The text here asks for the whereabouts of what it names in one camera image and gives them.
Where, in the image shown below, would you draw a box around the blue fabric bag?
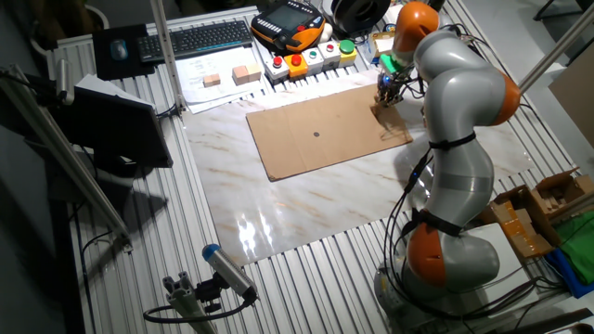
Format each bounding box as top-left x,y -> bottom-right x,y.
543,248 -> 594,299

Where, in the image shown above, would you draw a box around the black usb cable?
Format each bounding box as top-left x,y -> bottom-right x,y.
382,150 -> 435,298

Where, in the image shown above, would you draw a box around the black computer keyboard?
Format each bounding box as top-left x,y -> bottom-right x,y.
136,19 -> 255,64

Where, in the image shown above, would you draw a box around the brown cardboard panel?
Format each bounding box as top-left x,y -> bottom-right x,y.
549,55 -> 594,149

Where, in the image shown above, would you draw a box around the white paper behind monitor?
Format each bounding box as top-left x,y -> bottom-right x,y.
75,73 -> 155,110

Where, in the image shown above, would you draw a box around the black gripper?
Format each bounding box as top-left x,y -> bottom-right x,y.
375,72 -> 407,108

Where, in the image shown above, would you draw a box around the white marble pattern sheet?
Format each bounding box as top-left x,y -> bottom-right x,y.
181,69 -> 535,268

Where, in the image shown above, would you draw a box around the red mushroom button white box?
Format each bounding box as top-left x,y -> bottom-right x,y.
264,55 -> 291,84

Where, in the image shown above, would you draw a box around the brown cardboard sheet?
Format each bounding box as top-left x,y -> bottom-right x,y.
245,84 -> 414,182

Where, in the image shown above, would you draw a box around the silver cylindrical camera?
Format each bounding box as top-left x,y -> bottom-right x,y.
55,58 -> 75,106

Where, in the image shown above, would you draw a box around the brown taped cardboard box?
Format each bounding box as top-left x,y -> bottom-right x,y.
477,184 -> 562,260

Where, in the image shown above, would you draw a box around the green cloth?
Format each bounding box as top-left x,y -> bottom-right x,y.
554,211 -> 594,285

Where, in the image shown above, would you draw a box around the small red button white box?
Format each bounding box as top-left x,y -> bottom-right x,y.
317,40 -> 342,71

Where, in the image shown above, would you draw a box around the black camera cable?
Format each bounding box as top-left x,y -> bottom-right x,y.
142,296 -> 257,325

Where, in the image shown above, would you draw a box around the black filament spool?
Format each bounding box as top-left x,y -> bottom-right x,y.
329,0 -> 392,34

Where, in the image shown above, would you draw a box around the upright aluminium post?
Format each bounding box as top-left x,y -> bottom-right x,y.
148,0 -> 187,112

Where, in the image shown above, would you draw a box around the aluminium frame strut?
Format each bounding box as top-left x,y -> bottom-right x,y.
0,64 -> 134,254

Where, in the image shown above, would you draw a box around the green button white box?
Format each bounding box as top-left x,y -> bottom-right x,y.
301,46 -> 325,76

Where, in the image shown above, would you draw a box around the green button yellow box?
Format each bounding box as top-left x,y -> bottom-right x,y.
337,39 -> 358,68

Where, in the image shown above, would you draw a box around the small open cardboard box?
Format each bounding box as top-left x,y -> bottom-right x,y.
368,31 -> 396,59

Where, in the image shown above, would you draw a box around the slanted aluminium post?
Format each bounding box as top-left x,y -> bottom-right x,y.
518,4 -> 594,94

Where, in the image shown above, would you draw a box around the silver depth camera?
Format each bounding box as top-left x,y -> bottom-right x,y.
201,243 -> 259,301

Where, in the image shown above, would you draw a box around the black gripper sensor cable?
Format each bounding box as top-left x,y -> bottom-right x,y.
398,71 -> 431,127

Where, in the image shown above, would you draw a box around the open cardboard box wooden pieces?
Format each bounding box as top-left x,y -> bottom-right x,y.
528,167 -> 594,219

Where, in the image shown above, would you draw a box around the black computer monitor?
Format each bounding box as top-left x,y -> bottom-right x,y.
50,85 -> 174,177

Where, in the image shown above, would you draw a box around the red button orange box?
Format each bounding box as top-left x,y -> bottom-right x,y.
283,53 -> 309,80

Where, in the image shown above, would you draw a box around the printed white paper sheets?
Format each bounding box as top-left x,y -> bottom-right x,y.
174,45 -> 275,115

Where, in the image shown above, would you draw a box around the dark computer mouse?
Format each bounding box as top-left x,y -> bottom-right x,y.
110,38 -> 130,61

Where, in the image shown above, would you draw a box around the aluminium camera mount profile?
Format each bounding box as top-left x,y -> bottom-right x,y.
161,271 -> 219,334

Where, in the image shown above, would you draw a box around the black mouse pad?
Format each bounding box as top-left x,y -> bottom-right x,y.
91,23 -> 157,82

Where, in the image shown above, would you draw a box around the black orange teach pendant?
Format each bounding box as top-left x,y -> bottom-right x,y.
250,0 -> 327,53

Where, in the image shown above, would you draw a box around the black base cable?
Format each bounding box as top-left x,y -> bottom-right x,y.
417,273 -> 572,322

